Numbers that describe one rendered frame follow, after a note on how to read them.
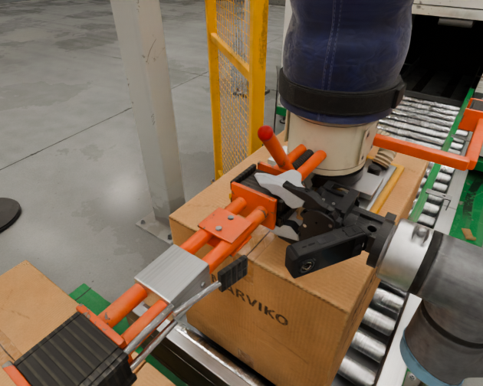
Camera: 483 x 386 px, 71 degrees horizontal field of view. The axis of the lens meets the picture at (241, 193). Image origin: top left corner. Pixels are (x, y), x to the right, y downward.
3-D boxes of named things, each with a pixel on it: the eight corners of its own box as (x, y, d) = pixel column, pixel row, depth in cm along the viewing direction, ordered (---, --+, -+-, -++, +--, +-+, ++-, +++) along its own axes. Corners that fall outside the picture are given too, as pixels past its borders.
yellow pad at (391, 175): (363, 160, 89) (368, 143, 86) (402, 172, 84) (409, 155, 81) (303, 233, 67) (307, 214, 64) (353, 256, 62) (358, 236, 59)
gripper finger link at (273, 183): (270, 162, 56) (315, 195, 54) (250, 179, 52) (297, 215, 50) (276, 148, 54) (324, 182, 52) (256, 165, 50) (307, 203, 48)
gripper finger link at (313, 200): (280, 192, 53) (326, 227, 51) (274, 198, 51) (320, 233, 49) (291, 172, 49) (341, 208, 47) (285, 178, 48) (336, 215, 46)
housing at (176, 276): (176, 264, 48) (172, 241, 45) (214, 287, 44) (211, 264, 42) (137, 299, 43) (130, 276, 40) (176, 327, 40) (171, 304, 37)
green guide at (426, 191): (464, 100, 223) (470, 86, 218) (482, 103, 218) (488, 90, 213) (397, 243, 119) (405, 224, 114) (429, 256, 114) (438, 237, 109)
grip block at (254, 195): (254, 186, 63) (255, 158, 59) (302, 205, 58) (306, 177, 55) (227, 209, 57) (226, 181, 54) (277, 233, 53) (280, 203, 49)
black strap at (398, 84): (309, 68, 79) (311, 50, 77) (413, 88, 68) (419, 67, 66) (256, 98, 64) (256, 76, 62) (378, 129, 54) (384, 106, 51)
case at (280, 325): (290, 210, 134) (300, 117, 110) (392, 254, 116) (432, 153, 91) (186, 322, 95) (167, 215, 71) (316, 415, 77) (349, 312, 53)
